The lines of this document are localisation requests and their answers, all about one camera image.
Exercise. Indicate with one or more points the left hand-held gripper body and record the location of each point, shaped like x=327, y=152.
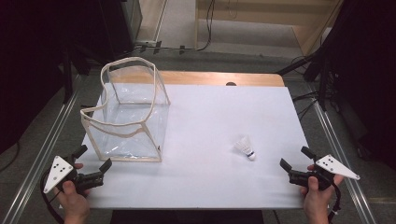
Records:
x=57, y=169

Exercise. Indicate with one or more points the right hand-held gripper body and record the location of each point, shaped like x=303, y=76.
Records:
x=334, y=166

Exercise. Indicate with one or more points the person's left hand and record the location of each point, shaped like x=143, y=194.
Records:
x=74, y=205

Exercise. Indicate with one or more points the person's right hand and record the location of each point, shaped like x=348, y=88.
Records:
x=316, y=202

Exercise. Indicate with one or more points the transparent bag with beige trim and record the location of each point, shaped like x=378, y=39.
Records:
x=130, y=137

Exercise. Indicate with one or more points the white shuttlecock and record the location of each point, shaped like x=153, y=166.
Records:
x=246, y=147

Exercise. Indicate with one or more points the black metal stand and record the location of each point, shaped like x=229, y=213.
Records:
x=322, y=84

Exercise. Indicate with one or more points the white table sheet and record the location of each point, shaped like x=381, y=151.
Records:
x=211, y=124

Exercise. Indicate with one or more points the dark curtain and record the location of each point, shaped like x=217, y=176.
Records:
x=367, y=77
x=46, y=37

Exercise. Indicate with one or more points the person's dark clothing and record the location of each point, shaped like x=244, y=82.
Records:
x=186, y=217

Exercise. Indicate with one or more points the aluminium floor rail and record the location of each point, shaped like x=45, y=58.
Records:
x=342, y=155
x=40, y=149

